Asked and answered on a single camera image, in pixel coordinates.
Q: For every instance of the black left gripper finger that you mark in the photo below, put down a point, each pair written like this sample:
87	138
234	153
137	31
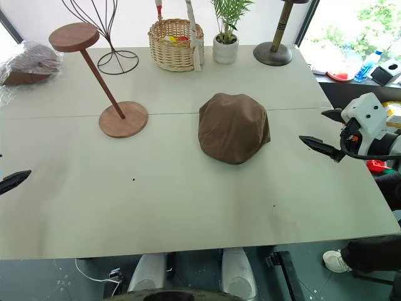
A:
14	182

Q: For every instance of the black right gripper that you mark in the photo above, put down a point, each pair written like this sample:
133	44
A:
351	125

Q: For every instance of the brown cap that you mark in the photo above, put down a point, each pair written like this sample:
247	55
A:
233	128

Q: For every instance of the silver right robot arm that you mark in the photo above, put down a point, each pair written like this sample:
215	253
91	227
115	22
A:
387	145

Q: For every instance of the dark round base stand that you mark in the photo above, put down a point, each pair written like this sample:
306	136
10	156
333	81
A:
273	53

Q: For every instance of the hat in plastic bag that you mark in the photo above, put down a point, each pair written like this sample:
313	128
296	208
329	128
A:
29	66

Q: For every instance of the wooden hat stand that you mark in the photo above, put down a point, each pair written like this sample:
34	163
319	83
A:
103	84

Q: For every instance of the red bowl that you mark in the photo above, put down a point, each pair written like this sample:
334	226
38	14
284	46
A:
340	76

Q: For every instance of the red plastic toy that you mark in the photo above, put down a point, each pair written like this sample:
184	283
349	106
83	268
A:
377	165

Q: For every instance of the yellow box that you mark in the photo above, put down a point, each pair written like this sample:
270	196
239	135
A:
393	114

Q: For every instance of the blue-label water bottle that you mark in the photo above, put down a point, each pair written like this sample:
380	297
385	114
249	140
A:
368	67

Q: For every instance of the black and white box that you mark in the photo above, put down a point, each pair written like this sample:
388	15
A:
385	73

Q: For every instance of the white ribbed plant pot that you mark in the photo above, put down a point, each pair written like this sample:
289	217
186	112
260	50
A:
225	51

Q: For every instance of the white shoe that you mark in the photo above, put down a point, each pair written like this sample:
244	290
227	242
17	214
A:
335	261

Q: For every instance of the power strip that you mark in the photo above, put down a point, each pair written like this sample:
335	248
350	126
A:
116	275

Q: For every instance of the green leafy plant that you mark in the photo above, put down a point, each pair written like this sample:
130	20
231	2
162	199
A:
228	17

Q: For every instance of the black table leg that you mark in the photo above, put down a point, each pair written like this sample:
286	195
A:
286	276

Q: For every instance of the silver robot leg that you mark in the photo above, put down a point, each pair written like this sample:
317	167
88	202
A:
238	272
147	272

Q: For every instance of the yellow and red toys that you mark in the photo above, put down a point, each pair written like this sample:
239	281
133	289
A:
175	39

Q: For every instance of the dark rounded robot body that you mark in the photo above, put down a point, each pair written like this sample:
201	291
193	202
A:
188	296

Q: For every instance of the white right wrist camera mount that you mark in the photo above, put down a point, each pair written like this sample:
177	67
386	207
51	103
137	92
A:
369	116

